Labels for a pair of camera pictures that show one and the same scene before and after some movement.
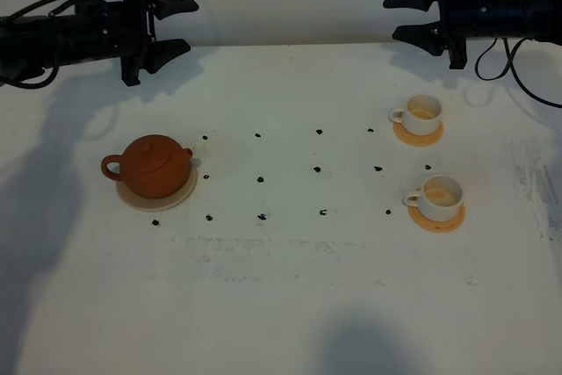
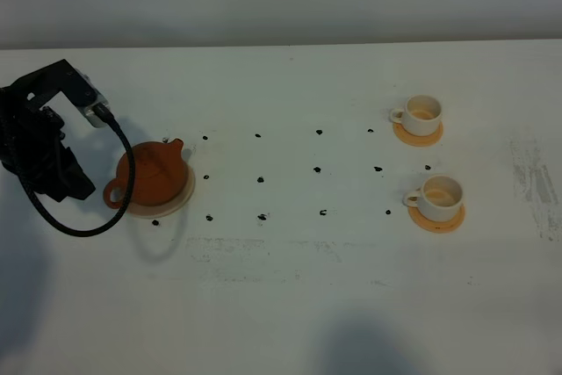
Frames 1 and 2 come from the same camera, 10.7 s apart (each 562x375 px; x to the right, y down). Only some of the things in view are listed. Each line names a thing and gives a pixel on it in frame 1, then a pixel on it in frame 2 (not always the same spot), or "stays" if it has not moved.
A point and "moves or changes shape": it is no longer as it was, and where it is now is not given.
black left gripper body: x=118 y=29 to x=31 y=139
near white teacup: x=439 y=198 stays
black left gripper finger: x=162 y=52 to x=69 y=179
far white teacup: x=421 y=115 stays
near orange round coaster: x=428 y=224 stays
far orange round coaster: x=414 y=140 stays
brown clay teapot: x=152 y=167 moves or changes shape
